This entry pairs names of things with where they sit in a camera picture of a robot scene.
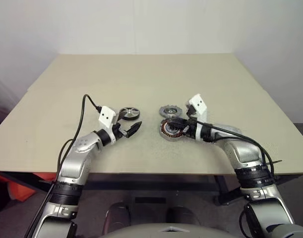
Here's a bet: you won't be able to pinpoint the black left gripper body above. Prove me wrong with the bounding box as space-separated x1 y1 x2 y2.
113 122 129 139

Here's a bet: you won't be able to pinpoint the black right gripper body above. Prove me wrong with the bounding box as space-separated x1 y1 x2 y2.
178 118 197 139

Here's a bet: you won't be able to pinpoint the silver spoked rotor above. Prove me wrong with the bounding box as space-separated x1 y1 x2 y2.
120 106 140 122

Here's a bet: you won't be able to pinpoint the grey round motor lid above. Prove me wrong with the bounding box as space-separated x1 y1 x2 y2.
158 105 183 118

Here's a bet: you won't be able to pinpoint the round motor housing copper windings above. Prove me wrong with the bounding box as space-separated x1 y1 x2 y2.
157 118 186 141

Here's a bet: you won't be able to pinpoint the dark rounded shape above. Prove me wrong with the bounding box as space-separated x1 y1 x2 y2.
104 202 131 234

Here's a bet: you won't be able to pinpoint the grey robot torso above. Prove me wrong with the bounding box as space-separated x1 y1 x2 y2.
98 222 204 238

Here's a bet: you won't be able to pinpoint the orange object under table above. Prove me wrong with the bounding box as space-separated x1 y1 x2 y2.
0 172 56 203

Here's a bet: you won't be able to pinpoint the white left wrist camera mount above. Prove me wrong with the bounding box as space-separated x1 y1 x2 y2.
98 106 118 144

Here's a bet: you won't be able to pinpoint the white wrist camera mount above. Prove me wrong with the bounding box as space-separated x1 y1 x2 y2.
185 93 208 141
98 106 118 144

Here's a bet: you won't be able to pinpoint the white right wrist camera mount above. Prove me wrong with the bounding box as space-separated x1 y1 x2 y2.
185 93 208 141

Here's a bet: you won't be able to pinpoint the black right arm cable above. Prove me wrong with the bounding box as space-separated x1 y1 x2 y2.
185 105 279 179

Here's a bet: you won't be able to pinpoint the black table frame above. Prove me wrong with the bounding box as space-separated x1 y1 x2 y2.
0 170 303 206

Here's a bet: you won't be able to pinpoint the black cable tie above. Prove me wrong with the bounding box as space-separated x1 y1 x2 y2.
264 159 283 170

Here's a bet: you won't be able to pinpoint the thin black right shoulder cable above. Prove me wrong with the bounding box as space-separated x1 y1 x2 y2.
239 210 251 238

